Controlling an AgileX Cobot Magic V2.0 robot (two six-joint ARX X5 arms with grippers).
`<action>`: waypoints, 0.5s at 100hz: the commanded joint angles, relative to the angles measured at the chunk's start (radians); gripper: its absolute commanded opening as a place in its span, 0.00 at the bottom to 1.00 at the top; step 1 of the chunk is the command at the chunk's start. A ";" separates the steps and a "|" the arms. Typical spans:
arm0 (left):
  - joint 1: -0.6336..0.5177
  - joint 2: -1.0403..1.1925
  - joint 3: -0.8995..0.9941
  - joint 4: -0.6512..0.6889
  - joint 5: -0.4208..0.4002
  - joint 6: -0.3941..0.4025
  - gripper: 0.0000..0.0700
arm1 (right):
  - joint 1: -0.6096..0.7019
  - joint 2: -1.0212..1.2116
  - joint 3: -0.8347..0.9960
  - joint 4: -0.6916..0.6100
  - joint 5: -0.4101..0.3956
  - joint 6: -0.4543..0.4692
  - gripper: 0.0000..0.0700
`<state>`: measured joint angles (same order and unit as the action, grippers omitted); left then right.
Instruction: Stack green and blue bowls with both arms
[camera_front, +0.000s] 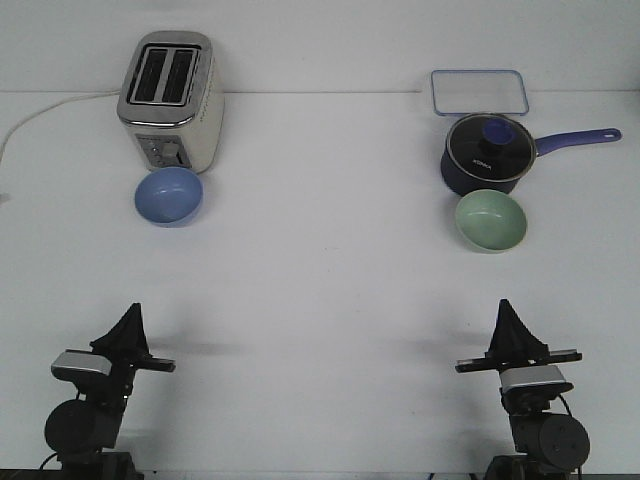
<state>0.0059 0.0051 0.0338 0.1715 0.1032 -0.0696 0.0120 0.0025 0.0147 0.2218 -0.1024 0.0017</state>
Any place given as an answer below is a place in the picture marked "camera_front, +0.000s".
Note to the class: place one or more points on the blue bowl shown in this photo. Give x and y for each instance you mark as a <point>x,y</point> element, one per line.
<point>170,197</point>

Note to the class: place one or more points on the purple saucepan with handle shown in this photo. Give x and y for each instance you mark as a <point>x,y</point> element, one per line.
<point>462,183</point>

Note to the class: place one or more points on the silver two-slot toaster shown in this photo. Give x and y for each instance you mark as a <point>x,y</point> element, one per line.
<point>171,102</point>

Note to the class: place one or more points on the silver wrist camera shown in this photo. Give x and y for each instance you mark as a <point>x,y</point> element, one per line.
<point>532,377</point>
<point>72,365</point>

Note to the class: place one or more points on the green bowl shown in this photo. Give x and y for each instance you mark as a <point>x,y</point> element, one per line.
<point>490,221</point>

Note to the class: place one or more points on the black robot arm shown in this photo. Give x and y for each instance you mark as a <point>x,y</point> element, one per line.
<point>549,442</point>
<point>82,431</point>

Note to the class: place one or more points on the glass pot lid blue knob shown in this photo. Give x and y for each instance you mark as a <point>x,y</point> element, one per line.
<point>490,147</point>

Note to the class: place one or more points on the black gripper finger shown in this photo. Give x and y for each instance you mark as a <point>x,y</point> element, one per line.
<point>500,344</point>
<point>126,339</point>
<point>528,345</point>

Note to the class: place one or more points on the clear blue-rimmed container lid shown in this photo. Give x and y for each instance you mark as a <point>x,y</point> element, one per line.
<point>459,92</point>

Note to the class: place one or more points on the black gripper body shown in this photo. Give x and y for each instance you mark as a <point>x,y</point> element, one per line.
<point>114,391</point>
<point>525,400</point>

